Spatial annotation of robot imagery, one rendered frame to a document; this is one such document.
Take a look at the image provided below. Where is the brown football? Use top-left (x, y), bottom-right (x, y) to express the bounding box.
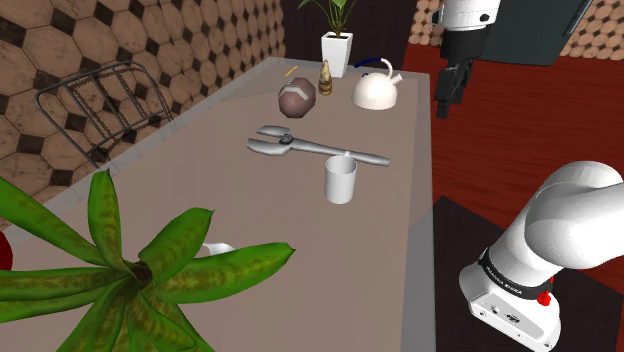
top-left (277, 76), bottom-right (318, 120)

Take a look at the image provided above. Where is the dark wire chair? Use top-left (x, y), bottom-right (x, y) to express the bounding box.
top-left (34, 60), bottom-right (175, 170)

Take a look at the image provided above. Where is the large green leafy plant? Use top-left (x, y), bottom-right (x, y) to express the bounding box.
top-left (0, 167), bottom-right (297, 352)

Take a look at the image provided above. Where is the red round object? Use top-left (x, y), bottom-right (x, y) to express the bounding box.
top-left (0, 230), bottom-right (14, 272)

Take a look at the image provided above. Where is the dark grey door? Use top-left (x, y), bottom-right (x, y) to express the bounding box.
top-left (479, 0), bottom-right (594, 67)

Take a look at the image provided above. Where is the plant in white square pot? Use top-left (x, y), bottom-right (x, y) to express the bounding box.
top-left (297, 0), bottom-right (360, 80)

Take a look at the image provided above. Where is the white kettle with blue handle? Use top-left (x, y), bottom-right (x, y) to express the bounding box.
top-left (351, 56), bottom-right (404, 111)

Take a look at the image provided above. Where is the dark robot stand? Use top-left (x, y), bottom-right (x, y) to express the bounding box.
top-left (432, 194), bottom-right (624, 352)

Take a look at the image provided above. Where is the golden cone figure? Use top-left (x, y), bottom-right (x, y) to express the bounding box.
top-left (317, 58), bottom-right (334, 97)

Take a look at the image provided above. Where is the white cup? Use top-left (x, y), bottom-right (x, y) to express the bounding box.
top-left (324, 155), bottom-right (359, 205)

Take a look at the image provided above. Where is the small white object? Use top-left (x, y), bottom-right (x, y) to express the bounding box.
top-left (201, 241), bottom-right (236, 258)

